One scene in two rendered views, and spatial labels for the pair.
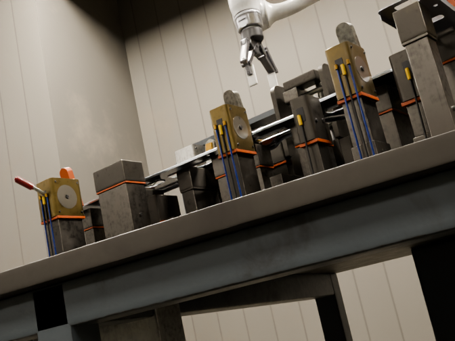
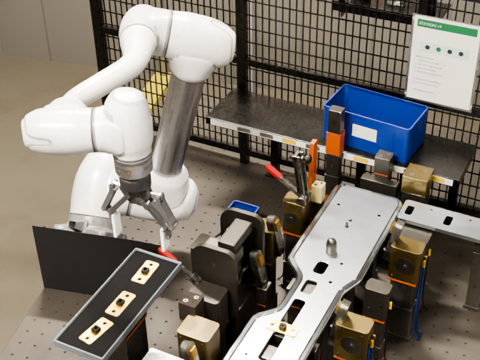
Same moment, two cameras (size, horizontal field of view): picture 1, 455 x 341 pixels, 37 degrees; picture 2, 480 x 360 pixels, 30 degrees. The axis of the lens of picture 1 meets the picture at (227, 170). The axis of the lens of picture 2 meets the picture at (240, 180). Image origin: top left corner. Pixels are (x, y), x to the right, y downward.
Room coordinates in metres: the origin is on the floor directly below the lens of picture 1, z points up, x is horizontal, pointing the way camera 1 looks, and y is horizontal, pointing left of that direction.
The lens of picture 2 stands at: (2.10, 1.54, 2.70)
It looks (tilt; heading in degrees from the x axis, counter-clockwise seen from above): 36 degrees down; 262
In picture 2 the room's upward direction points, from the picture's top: 1 degrees counter-clockwise
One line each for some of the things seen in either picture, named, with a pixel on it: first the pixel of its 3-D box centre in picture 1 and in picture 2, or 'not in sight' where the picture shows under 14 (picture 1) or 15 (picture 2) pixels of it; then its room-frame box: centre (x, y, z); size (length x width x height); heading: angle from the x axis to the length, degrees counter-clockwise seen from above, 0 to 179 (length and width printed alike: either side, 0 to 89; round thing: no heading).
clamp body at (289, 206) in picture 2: not in sight; (291, 242); (1.66, -0.57, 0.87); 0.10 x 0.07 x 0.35; 145
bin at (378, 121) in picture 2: not in sight; (374, 122); (1.32, -0.86, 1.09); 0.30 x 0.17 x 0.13; 140
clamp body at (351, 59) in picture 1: (361, 124); (407, 291); (1.36, -0.29, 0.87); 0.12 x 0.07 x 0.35; 145
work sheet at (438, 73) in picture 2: not in sight; (443, 62); (1.11, -0.86, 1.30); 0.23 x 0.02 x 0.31; 145
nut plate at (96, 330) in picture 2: not in sight; (96, 329); (2.24, 0.01, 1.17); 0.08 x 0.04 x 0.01; 45
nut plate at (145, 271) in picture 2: not in sight; (145, 271); (2.11, -0.18, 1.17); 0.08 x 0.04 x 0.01; 57
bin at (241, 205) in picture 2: not in sight; (240, 221); (1.78, -0.85, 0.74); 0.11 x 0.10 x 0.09; 55
